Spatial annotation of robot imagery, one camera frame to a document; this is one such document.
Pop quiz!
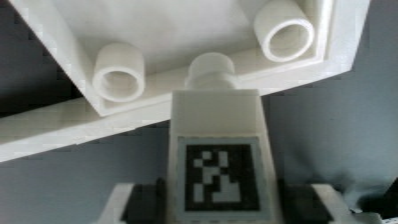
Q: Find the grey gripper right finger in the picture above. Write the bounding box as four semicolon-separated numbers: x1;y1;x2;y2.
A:
278;179;361;224

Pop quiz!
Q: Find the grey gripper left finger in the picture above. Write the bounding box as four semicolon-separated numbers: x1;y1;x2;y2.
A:
95;178;166;224

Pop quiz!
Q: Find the white table leg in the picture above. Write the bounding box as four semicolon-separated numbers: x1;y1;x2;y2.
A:
166;53;283;224

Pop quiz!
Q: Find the white square tabletop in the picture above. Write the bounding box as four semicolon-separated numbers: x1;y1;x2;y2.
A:
10;0;372;116

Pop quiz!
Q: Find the white obstacle frame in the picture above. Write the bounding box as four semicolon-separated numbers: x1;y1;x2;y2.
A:
0;98;171;163

